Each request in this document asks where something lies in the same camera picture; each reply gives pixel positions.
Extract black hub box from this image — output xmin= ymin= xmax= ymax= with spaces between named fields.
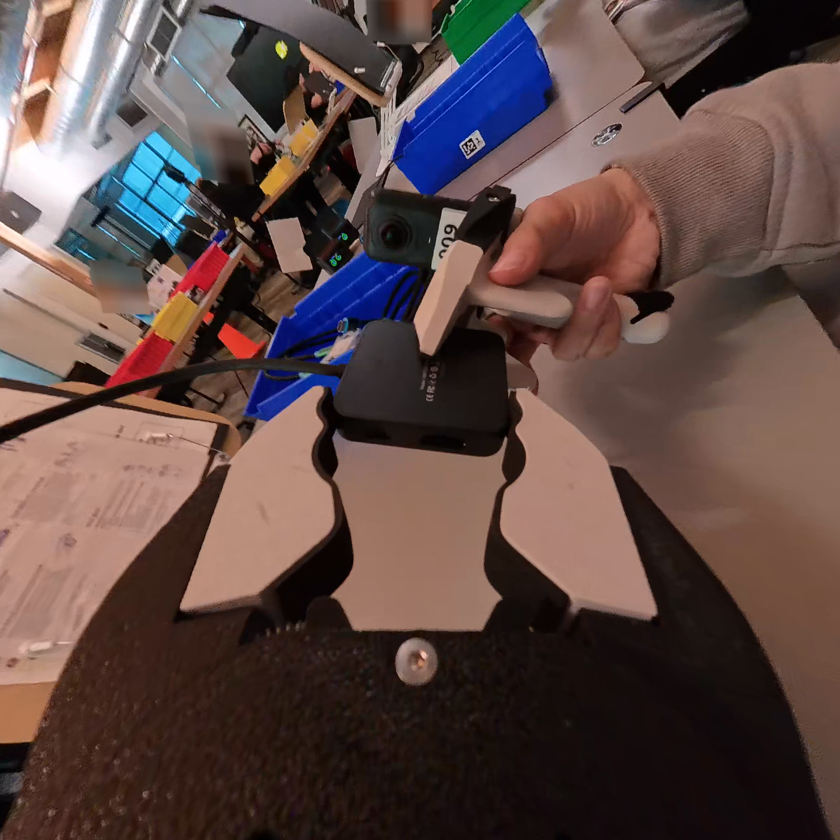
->
xmin=332 ymin=319 xmax=513 ymax=458

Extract person's torso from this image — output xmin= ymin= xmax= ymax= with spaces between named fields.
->
xmin=600 ymin=0 xmax=749 ymax=80

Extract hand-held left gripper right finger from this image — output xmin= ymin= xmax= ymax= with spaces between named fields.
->
xmin=486 ymin=388 xmax=659 ymax=621

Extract blue bin with tag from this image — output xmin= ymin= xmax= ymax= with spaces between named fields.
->
xmin=392 ymin=13 xmax=553 ymax=196

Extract black hub pigtail cable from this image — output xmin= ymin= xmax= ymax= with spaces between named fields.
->
xmin=0 ymin=357 xmax=347 ymax=442

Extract black battery charger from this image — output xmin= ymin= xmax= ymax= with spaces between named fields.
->
xmin=315 ymin=220 xmax=361 ymax=275

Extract black monitor screen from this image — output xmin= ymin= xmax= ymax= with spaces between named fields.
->
xmin=226 ymin=23 xmax=309 ymax=132

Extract black braided green-plug cable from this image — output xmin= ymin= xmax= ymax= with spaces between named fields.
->
xmin=261 ymin=317 xmax=366 ymax=385

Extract wooden document stand with papers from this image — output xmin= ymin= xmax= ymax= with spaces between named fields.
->
xmin=0 ymin=377 xmax=242 ymax=744

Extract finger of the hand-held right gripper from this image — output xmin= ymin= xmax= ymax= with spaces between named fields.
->
xmin=412 ymin=241 xmax=492 ymax=360

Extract blue plastic bin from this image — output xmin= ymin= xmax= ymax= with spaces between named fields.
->
xmin=244 ymin=251 xmax=427 ymax=422

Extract green plastic bin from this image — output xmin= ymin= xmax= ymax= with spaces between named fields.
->
xmin=438 ymin=0 xmax=534 ymax=64

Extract white card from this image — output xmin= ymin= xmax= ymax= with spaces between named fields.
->
xmin=264 ymin=217 xmax=314 ymax=274

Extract large window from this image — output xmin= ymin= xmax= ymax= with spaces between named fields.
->
xmin=56 ymin=128 xmax=201 ymax=263

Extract silver ventilation duct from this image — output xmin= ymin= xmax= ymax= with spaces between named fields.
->
xmin=62 ymin=0 xmax=168 ymax=142

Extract red plastic bin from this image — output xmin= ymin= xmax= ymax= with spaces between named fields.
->
xmin=105 ymin=331 xmax=165 ymax=389
xmin=172 ymin=241 xmax=232 ymax=298

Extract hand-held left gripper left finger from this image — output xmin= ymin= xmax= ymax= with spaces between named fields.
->
xmin=178 ymin=386 xmax=355 ymax=616

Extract person's right hand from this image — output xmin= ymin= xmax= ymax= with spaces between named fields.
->
xmin=489 ymin=169 xmax=662 ymax=383

